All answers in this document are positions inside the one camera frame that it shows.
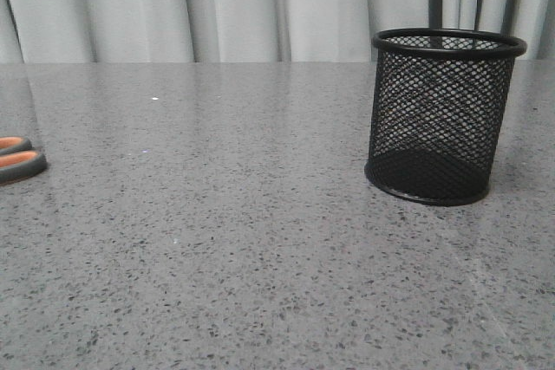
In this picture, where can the grey pleated curtain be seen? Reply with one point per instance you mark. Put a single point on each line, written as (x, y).
(35, 31)

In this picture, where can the grey orange scissors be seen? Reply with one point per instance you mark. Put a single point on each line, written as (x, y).
(19, 160)

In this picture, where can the black mesh pen bucket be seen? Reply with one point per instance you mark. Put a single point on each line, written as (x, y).
(439, 101)

